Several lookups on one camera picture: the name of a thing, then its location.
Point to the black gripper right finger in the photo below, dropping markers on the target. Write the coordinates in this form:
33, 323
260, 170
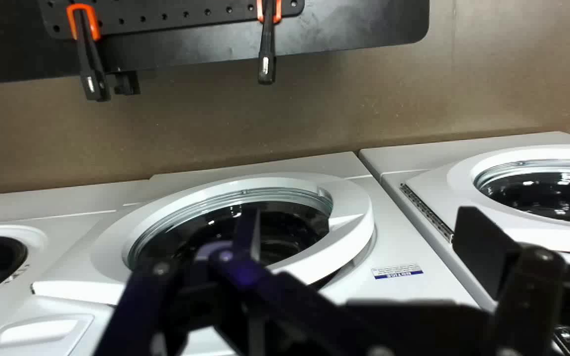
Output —
529, 283

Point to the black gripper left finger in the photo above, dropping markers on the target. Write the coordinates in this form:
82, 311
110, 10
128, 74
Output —
137, 323

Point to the washer round door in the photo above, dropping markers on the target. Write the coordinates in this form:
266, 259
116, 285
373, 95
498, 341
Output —
306, 224

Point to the far white washing machine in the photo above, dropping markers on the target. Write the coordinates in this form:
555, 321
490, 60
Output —
519, 182

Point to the white washing machine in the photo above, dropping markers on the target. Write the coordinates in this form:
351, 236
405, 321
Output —
37, 234
395, 267
519, 182

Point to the near white washing machine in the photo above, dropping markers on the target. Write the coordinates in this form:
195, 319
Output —
37, 234

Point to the middle white washing machine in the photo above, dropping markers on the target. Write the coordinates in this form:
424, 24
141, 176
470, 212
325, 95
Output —
395, 267

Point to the orange black clamp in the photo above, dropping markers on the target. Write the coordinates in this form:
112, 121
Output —
268, 16
86, 32

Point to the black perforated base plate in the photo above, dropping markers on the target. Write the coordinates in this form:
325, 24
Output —
153, 34

